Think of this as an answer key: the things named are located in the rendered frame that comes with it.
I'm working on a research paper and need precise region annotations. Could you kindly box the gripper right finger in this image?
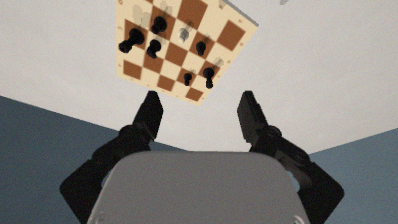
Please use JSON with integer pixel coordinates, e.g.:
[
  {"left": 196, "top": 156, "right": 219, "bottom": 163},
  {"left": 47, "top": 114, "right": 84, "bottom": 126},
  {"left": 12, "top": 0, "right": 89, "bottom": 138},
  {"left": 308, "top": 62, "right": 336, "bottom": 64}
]
[{"left": 237, "top": 90, "right": 344, "bottom": 224}]

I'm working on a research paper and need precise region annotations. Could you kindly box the cream and brown chessboard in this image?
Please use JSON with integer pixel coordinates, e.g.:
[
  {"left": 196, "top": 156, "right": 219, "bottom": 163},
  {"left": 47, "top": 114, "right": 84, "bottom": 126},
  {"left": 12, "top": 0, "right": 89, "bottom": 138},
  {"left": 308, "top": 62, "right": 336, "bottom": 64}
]
[{"left": 115, "top": 0, "right": 258, "bottom": 106}]

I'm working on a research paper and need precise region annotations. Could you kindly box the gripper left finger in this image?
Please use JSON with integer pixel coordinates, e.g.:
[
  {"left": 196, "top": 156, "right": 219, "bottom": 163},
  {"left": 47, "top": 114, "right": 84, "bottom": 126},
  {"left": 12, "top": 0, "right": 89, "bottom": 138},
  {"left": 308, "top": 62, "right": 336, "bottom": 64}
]
[{"left": 59, "top": 91, "right": 164, "bottom": 224}]

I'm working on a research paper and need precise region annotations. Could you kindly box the white pawn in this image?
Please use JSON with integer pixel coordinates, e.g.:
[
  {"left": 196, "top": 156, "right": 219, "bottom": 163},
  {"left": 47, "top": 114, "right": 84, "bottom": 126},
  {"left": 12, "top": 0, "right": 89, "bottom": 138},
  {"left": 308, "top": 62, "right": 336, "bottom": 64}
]
[{"left": 178, "top": 29, "right": 189, "bottom": 43}]

